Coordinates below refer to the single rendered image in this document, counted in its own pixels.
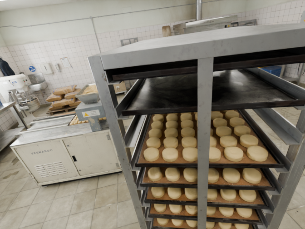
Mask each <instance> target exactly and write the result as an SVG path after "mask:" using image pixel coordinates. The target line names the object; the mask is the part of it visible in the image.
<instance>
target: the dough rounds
mask: <svg viewBox="0 0 305 229"><path fill-rule="evenodd" d="M105 119H106V117H103V118H99V120H105ZM82 123H88V120H85V121H79V119H78V117H77V115H76V116H75V117H74V119H73V120H72V121H71V123H70V125H75V124H82Z"/></svg>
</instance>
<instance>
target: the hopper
mask: <svg viewBox="0 0 305 229"><path fill-rule="evenodd" d="M92 85H96V84H95V83H88V84H86V85H85V86H84V87H83V88H82V89H81V90H80V91H79V92H78V93H77V94H76V95H75V97H76V98H78V99H79V100H80V101H82V102H83V103H84V104H91V103H97V102H98V100H99V99H100V97H99V94H98V92H97V93H91V94H86V95H82V94H83V93H84V92H85V91H86V90H87V88H88V87H89V86H92Z"/></svg>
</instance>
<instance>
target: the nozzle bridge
mask: <svg viewBox="0 0 305 229"><path fill-rule="evenodd" d="M75 112H76V115H77V117H78V119H79V121H85V120H88V122H89V124H90V127H91V130H92V132H96V131H102V127H101V124H100V121H99V118H103V117H106V116H105V113H104V110H103V107H102V103H101V100H100V99H99V100H98V102H97V103H91V104H84V103H83V102H81V103H80V104H79V105H78V107H77V108H76V109H75Z"/></svg>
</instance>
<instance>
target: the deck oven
mask: <svg viewBox="0 0 305 229"><path fill-rule="evenodd" d="M233 20H237V15H230V16H224V17H217V18H211V19H205V20H196V21H190V22H184V23H180V24H177V25H173V30H174V35H183V34H190V33H196V32H203V31H209V30H217V29H224V28H230V27H231V22H232V21H233Z"/></svg>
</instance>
